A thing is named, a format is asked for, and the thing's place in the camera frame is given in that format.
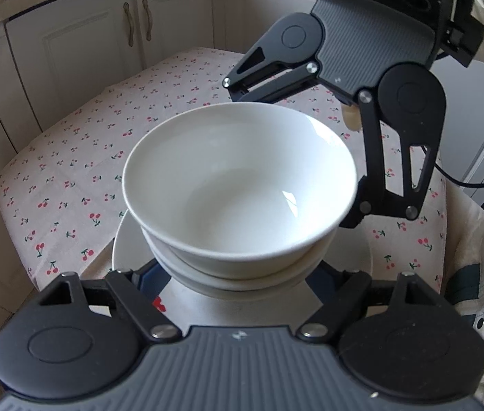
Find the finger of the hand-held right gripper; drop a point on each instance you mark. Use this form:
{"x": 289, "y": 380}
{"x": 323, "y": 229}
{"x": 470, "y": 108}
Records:
{"x": 364, "y": 209}
{"x": 231, "y": 83}

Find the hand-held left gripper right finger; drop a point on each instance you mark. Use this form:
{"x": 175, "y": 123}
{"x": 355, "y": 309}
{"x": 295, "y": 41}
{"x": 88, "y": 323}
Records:
{"x": 325, "y": 282}

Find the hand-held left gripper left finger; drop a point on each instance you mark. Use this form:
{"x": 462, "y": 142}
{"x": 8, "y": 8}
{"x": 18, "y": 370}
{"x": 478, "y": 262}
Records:
{"x": 150, "y": 282}

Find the white bowl with pink flowers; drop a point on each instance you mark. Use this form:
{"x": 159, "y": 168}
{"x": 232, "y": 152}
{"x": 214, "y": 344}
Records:
{"x": 190, "y": 280}

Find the white plate with fruit print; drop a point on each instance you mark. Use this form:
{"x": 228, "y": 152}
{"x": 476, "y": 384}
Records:
{"x": 225, "y": 308}

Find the person's right hand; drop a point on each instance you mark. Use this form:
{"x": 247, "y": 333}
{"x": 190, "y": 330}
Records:
{"x": 353, "y": 120}

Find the person's white jacket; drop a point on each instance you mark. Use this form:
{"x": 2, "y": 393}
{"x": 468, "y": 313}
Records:
{"x": 482, "y": 244}

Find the cherry print tablecloth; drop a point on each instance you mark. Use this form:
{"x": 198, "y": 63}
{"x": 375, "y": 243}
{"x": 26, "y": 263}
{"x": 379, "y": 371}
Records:
{"x": 75, "y": 171}

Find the white kitchen cabinets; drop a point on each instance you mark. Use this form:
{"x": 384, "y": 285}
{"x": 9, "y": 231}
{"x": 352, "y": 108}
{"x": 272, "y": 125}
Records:
{"x": 75, "y": 51}

